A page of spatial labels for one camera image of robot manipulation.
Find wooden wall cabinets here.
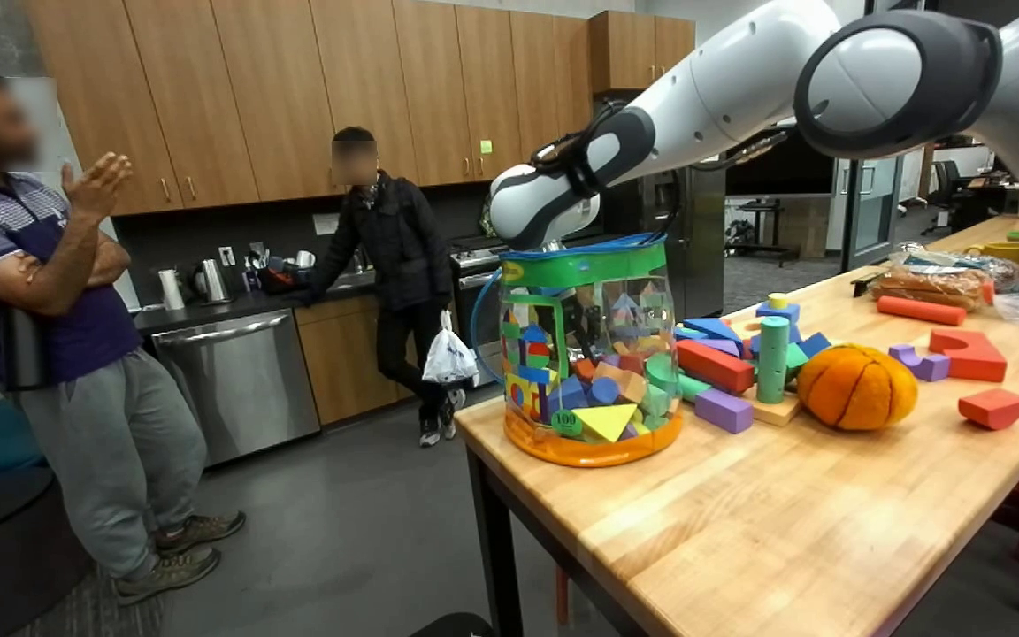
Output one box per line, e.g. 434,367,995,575
22,0,699,219

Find black round ottoman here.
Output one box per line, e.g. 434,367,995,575
0,467,97,637

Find red wedge foam block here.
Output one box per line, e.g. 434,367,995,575
956,387,1019,435

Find clear plastic snack package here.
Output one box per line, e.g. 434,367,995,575
864,240,996,315

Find green cylinder foam block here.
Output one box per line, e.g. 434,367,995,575
755,310,797,407

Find blue flat foam block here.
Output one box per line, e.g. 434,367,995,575
676,310,751,361

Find orange plush basketball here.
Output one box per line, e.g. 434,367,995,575
791,341,922,435

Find purple cuboid foam block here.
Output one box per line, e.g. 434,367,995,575
691,387,762,440

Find blue notched foam block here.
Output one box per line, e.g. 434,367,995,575
755,301,836,361

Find clear toy bag green rim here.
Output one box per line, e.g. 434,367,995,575
494,231,691,471

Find large red arch block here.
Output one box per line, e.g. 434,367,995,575
928,327,1012,387

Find wooden base cabinet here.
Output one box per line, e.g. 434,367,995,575
290,289,422,428

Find purple stepped foam block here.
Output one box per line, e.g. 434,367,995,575
884,341,952,387

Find long red cylinder block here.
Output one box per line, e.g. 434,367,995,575
875,289,970,330

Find stainless steel dishwasher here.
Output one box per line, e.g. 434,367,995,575
145,305,324,471

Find stainless steel oven range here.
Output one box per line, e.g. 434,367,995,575
448,244,505,389

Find person in blue shirt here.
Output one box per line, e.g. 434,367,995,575
0,64,251,607

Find person in black jacket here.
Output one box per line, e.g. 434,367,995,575
292,125,473,454

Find flat yellow triangle block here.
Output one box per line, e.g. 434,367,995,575
568,400,645,447

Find tan flat foam block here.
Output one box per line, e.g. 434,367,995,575
746,391,808,428

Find red rectangular foam block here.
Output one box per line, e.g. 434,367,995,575
673,336,757,396

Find white plastic shopping bag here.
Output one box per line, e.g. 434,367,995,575
416,327,486,389

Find white counter cup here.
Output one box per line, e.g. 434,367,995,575
156,264,187,315

